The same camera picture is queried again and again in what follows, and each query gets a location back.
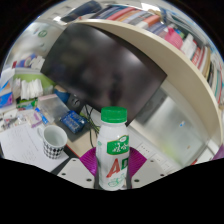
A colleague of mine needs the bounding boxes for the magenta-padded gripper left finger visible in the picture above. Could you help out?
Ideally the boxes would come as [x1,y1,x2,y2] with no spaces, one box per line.
[57,147,99,190]

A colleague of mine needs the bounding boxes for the small blue box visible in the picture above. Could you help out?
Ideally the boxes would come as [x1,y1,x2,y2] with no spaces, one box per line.
[59,110,88,134]

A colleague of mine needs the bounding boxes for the black-and-white patterned mug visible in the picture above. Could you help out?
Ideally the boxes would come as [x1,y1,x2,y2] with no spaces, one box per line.
[37,124,69,160]

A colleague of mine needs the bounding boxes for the white drink bottle green cap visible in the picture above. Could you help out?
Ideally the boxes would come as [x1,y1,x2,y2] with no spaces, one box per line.
[95,106,131,192]

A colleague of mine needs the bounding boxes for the white tissue stack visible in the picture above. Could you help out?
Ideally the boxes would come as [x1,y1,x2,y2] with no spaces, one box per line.
[20,78,44,101]

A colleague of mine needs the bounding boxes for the black cables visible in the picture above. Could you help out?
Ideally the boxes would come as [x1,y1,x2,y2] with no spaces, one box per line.
[81,104,101,149]

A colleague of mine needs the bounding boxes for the clear plastic box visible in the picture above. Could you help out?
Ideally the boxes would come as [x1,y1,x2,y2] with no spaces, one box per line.
[37,94,70,122]

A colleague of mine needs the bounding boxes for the shelf unit with books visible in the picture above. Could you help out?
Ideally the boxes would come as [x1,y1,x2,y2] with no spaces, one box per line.
[59,0,224,148]

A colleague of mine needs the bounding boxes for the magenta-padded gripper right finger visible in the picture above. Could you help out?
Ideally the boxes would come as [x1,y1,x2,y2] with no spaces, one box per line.
[127,146,168,190]

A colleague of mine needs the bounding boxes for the white written notebook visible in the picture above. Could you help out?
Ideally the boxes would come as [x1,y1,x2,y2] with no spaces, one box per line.
[0,123,70,173]

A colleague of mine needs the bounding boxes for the white wall power outlets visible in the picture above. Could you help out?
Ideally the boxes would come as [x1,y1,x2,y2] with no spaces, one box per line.
[136,141,171,168]

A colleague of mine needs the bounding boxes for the black computer monitor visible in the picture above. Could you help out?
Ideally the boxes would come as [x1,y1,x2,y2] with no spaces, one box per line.
[40,22,168,127]

